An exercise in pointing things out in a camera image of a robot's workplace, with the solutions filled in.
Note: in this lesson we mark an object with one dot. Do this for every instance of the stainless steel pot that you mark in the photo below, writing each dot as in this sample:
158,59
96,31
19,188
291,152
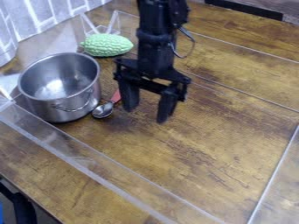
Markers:
60,86

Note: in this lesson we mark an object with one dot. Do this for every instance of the black bar at back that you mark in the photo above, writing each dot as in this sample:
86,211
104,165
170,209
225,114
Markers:
246,9

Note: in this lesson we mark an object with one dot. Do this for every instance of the clear acrylic barrier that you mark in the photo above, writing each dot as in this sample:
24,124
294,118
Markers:
218,165

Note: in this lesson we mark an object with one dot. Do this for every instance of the black table leg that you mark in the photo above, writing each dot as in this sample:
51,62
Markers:
23,206

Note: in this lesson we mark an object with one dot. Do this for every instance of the green bitter melon toy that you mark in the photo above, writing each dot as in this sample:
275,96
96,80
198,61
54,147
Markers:
106,45

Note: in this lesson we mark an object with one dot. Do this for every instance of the pink handled metal spoon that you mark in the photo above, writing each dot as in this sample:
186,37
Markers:
104,110

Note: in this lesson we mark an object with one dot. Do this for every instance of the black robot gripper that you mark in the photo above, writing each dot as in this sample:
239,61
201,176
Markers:
133,78

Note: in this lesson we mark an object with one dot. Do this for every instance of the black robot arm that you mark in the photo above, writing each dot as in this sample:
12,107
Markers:
151,71

